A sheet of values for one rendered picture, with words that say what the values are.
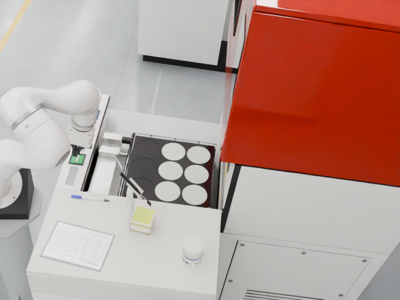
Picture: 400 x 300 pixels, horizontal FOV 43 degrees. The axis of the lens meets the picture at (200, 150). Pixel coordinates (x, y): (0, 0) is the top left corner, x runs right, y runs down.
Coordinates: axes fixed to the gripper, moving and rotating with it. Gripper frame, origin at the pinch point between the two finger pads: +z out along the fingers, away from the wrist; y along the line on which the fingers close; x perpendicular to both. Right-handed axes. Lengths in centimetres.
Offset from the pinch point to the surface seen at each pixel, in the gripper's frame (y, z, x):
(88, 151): -4.5, 4.0, -4.9
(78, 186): -4.6, 4.0, 13.1
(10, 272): 14, 64, 23
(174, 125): -38, 11, -41
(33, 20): 75, 118, -226
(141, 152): -25.2, 5.9, -14.0
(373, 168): -95, -49, 15
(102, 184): -13.1, 10.4, 4.2
